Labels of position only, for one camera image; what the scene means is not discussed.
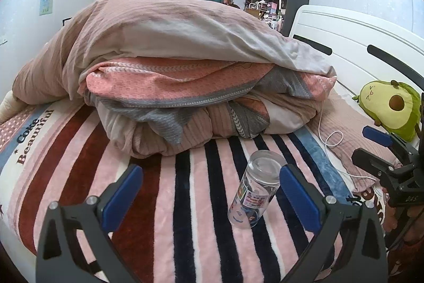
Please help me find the small wall poster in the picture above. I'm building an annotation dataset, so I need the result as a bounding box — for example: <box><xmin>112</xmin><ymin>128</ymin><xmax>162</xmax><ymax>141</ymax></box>
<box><xmin>39</xmin><ymin>0</ymin><xmax>55</xmax><ymax>16</ymax></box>

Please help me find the white bed headboard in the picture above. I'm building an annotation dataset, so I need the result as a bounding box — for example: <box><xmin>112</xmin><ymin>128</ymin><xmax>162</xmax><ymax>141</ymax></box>
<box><xmin>288</xmin><ymin>5</ymin><xmax>424</xmax><ymax>111</ymax></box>

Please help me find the pink folded duvet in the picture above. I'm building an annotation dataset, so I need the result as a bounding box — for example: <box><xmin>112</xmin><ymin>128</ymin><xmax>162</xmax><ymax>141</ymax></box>
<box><xmin>12</xmin><ymin>0</ymin><xmax>337</xmax><ymax>158</ymax></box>

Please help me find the pink pillow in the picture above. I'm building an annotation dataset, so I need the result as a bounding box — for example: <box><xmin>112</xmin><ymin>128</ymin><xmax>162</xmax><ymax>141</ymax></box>
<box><xmin>306</xmin><ymin>89</ymin><xmax>403</xmax><ymax>192</ymax></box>

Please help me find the clear plastic bottle with label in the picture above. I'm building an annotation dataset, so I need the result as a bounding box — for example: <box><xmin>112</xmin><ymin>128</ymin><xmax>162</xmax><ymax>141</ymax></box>
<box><xmin>228</xmin><ymin>150</ymin><xmax>287</xmax><ymax>228</ymax></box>

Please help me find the striped plush blanket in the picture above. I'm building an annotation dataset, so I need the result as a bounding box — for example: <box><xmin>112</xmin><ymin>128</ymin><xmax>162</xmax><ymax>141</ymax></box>
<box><xmin>0</xmin><ymin>102</ymin><xmax>386</xmax><ymax>283</ymax></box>

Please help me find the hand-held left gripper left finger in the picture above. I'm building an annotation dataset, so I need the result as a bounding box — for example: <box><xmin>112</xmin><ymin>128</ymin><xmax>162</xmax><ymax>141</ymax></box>
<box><xmin>35</xmin><ymin>164</ymin><xmax>144</xmax><ymax>283</ymax></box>

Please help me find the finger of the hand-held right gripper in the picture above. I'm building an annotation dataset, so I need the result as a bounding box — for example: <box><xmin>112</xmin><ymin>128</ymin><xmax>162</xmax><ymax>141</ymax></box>
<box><xmin>362</xmin><ymin>126</ymin><xmax>418</xmax><ymax>151</ymax></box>
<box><xmin>351</xmin><ymin>148</ymin><xmax>403</xmax><ymax>182</ymax></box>

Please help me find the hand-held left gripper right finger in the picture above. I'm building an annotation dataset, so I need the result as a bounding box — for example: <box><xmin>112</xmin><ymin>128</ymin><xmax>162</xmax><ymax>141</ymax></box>
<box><xmin>279</xmin><ymin>164</ymin><xmax>389</xmax><ymax>283</ymax></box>

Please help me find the avocado plush toy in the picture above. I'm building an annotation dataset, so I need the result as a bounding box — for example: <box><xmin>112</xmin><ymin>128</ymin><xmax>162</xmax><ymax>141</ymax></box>
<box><xmin>352</xmin><ymin>80</ymin><xmax>422</xmax><ymax>142</ymax></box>

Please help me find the white charging cable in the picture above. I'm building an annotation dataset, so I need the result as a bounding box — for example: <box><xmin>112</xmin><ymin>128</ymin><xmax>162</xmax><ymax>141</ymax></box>
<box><xmin>317</xmin><ymin>100</ymin><xmax>376</xmax><ymax>180</ymax></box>

